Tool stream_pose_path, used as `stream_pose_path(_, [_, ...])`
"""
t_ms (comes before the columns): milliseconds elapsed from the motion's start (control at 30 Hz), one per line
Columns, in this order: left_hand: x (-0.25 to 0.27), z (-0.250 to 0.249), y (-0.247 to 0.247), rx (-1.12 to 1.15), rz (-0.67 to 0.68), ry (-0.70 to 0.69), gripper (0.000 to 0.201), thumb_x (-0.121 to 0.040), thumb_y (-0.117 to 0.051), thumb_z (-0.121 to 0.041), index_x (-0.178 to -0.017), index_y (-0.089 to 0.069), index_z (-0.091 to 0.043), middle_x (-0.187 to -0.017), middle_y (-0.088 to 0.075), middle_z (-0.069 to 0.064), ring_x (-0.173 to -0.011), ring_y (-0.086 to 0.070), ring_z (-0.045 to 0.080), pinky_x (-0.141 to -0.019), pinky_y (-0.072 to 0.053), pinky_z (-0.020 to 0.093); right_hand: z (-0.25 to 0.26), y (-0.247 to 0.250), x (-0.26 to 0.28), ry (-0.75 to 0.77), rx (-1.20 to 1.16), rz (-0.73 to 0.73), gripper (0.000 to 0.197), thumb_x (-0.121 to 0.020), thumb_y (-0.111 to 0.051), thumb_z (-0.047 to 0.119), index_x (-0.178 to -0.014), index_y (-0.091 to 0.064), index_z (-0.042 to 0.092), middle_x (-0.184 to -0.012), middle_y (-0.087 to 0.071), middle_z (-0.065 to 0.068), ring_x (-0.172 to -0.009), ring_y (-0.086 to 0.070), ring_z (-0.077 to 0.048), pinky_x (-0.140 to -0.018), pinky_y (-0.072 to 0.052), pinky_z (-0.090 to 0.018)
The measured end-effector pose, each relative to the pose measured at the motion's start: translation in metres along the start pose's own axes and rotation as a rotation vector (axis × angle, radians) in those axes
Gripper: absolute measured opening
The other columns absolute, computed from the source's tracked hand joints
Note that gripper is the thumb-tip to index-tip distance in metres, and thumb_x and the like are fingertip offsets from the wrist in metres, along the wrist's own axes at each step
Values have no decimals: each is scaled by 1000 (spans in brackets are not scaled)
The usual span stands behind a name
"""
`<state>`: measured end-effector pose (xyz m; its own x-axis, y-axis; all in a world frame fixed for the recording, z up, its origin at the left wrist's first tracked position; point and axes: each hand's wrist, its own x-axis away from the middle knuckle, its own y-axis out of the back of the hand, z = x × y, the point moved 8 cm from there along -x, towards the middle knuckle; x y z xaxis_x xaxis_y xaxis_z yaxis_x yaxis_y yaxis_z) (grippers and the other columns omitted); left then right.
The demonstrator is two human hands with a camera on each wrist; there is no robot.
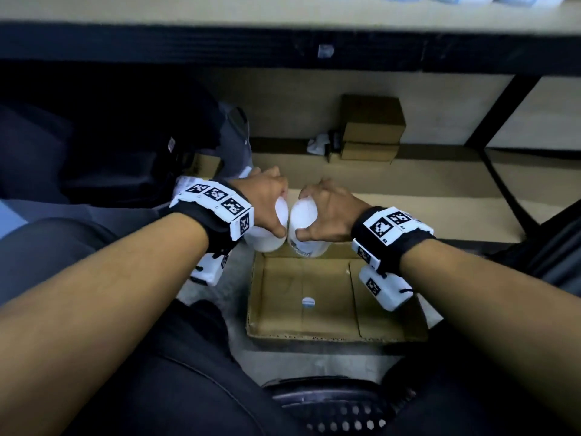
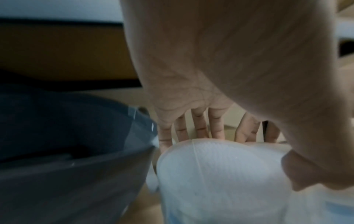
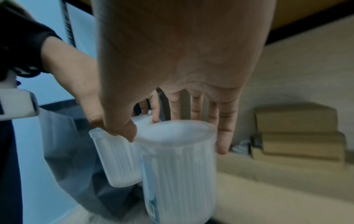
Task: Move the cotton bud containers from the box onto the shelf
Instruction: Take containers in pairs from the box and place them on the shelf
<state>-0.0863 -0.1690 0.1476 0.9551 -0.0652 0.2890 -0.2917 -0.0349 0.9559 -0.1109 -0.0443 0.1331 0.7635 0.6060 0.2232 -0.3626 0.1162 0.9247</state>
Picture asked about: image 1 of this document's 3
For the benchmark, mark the person's left hand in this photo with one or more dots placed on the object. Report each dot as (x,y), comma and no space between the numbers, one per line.
(258,195)

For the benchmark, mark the person's right hand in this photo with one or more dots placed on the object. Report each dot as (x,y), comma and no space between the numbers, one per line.
(338,217)

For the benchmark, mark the person's right thumb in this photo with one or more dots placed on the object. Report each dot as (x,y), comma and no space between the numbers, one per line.
(306,233)

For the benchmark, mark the person's left thumb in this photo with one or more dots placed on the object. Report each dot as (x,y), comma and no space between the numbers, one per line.
(274,227)

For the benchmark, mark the white plastic bottle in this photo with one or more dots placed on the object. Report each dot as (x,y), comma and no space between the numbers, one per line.
(268,240)
(304,213)

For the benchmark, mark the person's left forearm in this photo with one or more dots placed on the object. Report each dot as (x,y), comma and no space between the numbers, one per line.
(100,304)

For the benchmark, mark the person's right forearm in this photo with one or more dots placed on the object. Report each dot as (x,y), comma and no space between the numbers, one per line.
(490,308)

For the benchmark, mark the left wrist marker tracker band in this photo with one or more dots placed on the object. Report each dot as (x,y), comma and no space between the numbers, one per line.
(218,202)

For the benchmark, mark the wrist marker tracker band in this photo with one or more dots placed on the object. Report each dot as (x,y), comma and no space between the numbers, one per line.
(386,231)
(218,202)

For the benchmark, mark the small round sticker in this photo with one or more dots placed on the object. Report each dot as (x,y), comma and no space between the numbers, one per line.
(308,302)

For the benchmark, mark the open flat cardboard box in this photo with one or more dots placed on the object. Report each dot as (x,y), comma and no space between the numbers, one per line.
(308,313)

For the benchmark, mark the right wrist marker tracker band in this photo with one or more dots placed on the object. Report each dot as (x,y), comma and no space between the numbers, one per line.
(386,231)

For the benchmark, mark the crumpled white paper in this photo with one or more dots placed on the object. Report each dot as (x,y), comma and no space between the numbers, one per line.
(317,144)

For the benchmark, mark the flat brown cardboard box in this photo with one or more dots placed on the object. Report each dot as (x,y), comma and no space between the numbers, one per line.
(370,151)

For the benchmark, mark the large brown cardboard box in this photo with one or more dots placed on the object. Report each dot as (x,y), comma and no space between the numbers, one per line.
(372,117)

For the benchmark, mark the black plastic mesh basket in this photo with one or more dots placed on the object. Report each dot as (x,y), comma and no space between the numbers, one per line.
(331,408)

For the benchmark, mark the black bag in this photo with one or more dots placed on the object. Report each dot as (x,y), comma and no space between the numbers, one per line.
(113,140)

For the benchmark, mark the small grey sticker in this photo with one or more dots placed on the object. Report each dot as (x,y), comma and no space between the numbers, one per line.
(325,50)

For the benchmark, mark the black metal shelf beam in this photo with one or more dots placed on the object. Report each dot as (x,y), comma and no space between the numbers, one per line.
(227,45)

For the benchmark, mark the black metal shelf brace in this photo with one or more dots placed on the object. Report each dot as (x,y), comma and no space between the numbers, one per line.
(499,145)

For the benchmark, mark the person's right leg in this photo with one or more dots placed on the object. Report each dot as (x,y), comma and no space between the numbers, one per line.
(454,395)

